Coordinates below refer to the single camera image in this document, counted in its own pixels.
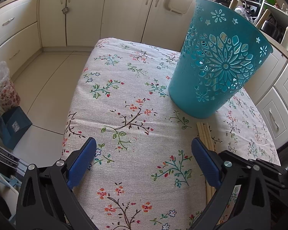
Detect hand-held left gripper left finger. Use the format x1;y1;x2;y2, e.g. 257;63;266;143
16;137;98;230

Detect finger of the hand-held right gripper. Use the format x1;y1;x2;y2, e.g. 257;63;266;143
218;150;282;173
264;172;288;198

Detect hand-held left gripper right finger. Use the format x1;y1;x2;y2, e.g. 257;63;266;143
191;138;271;230

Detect row of wooden chopsticks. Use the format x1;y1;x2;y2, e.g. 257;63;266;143
196;122;218;205

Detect blue perforated plastic basket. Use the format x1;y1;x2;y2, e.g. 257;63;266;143
168;0;274;119

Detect cream drawer unit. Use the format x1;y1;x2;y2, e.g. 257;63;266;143
240;50;288;149

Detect blue cardboard box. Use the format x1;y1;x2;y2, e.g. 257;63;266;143
1;106;33;149

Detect floral tablecloth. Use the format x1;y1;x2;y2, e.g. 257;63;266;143
61;38;281;230

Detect clear plastic bag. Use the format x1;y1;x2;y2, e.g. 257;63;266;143
0;61;21;118

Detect cream base cabinets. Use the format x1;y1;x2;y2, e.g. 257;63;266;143
0;0;199;53

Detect cream hanging bin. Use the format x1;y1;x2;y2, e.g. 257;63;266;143
167;0;194;13

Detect sliding door frame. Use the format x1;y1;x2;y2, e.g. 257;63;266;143
0;134;27;173

